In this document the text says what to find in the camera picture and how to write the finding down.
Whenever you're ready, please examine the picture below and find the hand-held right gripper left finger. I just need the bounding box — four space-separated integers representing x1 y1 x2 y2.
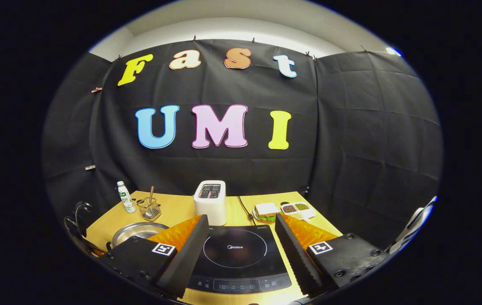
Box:
99 214 210 299

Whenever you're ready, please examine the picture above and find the black induction cooktop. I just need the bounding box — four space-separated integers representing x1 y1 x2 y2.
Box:
184 225 292 295

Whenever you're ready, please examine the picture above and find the white divided bean dish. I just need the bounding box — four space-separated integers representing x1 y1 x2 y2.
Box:
280 202 317 221

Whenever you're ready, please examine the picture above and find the stainless steel pot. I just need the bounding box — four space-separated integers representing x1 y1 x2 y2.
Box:
111 222 170 250

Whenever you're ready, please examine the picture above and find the white bottle with green label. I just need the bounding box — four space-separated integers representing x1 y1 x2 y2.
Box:
117 181 137 214

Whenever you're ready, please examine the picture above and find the wooden-handled spoon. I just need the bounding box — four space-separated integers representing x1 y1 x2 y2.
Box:
144 186 156 220

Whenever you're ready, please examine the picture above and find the white toaster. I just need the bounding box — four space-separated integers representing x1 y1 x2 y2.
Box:
193 180 227 226

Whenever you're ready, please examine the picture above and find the wire utensil basket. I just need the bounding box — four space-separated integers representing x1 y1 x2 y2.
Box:
137 197 162 222

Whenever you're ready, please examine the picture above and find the black power cable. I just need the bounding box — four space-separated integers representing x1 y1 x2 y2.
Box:
237 196 256 225

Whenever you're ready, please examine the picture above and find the sandwich with lettuce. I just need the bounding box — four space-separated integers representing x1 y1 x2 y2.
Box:
254 202 281 222

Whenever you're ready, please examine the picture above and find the small white plate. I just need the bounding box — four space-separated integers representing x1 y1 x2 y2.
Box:
252 208 281 223

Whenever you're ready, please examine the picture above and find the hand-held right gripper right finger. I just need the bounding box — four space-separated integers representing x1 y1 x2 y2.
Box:
275 213 390 299

